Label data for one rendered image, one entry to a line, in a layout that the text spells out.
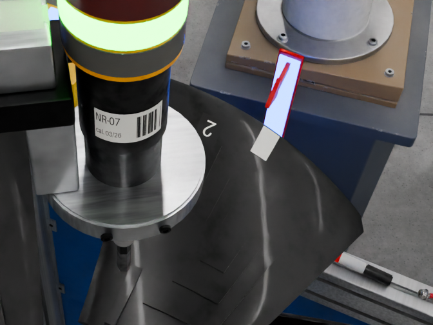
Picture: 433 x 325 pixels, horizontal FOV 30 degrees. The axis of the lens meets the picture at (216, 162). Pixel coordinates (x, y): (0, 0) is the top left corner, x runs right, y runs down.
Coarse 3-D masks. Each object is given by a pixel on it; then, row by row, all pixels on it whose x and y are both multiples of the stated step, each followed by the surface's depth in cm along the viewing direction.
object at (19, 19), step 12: (24, 0) 27; (36, 0) 27; (0, 12) 26; (12, 12) 26; (24, 12) 26; (36, 12) 26; (0, 24) 26; (12, 24) 26; (24, 24) 26; (36, 24) 26
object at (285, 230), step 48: (192, 96) 69; (240, 144) 68; (288, 144) 71; (240, 192) 66; (288, 192) 68; (336, 192) 71; (144, 240) 62; (192, 240) 63; (240, 240) 63; (288, 240) 65; (336, 240) 68; (96, 288) 60; (144, 288) 60; (192, 288) 60; (240, 288) 61; (288, 288) 63
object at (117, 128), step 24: (168, 72) 29; (96, 96) 29; (120, 96) 28; (144, 96) 29; (168, 96) 31; (96, 120) 30; (120, 120) 30; (144, 120) 30; (96, 144) 31; (120, 144) 31; (144, 144) 31; (96, 168) 33; (120, 168) 32; (144, 168) 33
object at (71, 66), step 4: (48, 4) 93; (48, 8) 93; (56, 8) 93; (68, 60) 88; (68, 64) 88; (72, 64) 88; (72, 68) 88; (72, 72) 87; (72, 76) 87; (72, 80) 87; (72, 84) 87; (76, 84) 87; (72, 88) 87; (76, 88) 87; (76, 92) 88; (76, 96) 88; (76, 100) 89; (76, 104) 89
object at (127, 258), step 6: (120, 246) 39; (126, 246) 39; (120, 252) 40; (126, 252) 40; (120, 258) 41; (126, 258) 41; (120, 264) 41; (126, 264) 41; (120, 270) 42; (126, 270) 42
